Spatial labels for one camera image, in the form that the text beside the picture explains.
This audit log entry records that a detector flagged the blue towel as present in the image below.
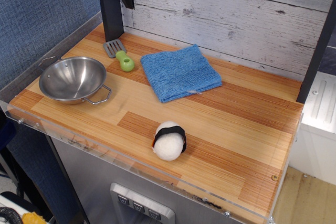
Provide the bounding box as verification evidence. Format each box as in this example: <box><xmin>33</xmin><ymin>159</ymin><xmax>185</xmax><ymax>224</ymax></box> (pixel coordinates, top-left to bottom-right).
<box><xmin>140</xmin><ymin>45</ymin><xmax>222</xmax><ymax>103</ymax></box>

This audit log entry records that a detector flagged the white plush sushi toy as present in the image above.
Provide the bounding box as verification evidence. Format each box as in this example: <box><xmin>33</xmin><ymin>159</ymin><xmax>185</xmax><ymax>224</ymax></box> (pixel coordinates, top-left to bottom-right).
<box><xmin>152</xmin><ymin>121</ymin><xmax>187</xmax><ymax>161</ymax></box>

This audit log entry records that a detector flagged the clear acrylic table guard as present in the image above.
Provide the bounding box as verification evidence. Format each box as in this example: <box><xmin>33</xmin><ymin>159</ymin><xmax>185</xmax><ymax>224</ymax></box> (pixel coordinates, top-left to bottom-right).
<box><xmin>2</xmin><ymin>93</ymin><xmax>302</xmax><ymax>223</ymax></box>

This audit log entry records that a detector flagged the silver button control panel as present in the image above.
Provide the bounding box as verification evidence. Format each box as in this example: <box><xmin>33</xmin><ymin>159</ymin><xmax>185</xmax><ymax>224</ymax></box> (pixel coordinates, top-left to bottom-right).
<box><xmin>110</xmin><ymin>183</ymin><xmax>175</xmax><ymax>223</ymax></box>

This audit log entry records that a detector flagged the white ribbed cabinet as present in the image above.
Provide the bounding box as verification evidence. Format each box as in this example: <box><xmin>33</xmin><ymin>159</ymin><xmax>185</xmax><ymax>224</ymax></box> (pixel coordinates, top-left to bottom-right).
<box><xmin>289</xmin><ymin>72</ymin><xmax>335</xmax><ymax>184</ymax></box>

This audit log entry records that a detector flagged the yellow black object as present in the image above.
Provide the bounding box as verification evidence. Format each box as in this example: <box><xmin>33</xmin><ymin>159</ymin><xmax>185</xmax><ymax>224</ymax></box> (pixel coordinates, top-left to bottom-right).
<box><xmin>1</xmin><ymin>207</ymin><xmax>47</xmax><ymax>224</ymax></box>

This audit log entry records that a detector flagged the dark left frame post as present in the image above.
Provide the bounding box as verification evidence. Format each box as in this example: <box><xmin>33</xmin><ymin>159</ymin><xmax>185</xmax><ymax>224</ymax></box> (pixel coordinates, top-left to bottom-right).
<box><xmin>99</xmin><ymin>0</ymin><xmax>124</xmax><ymax>41</ymax></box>

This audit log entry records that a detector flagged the dark frame post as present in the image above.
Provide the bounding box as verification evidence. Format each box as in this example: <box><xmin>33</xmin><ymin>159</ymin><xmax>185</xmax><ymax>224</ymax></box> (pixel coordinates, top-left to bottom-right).
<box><xmin>296</xmin><ymin>0</ymin><xmax>335</xmax><ymax>104</ymax></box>
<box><xmin>99</xmin><ymin>0</ymin><xmax>124</xmax><ymax>41</ymax></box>

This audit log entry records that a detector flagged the green handled toy spatula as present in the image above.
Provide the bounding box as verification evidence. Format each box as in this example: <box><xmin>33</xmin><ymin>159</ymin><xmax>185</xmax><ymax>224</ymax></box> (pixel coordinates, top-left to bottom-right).
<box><xmin>103</xmin><ymin>39</ymin><xmax>135</xmax><ymax>72</ymax></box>

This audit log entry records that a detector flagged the steel bowl with handles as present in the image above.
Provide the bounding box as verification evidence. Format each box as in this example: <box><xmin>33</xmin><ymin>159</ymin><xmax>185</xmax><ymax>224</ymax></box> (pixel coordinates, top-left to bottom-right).
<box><xmin>39</xmin><ymin>56</ymin><xmax>112</xmax><ymax>105</ymax></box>

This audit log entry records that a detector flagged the dark right frame post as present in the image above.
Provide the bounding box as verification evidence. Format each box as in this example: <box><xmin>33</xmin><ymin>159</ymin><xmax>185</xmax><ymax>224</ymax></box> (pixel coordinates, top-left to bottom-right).
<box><xmin>296</xmin><ymin>0</ymin><xmax>335</xmax><ymax>104</ymax></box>

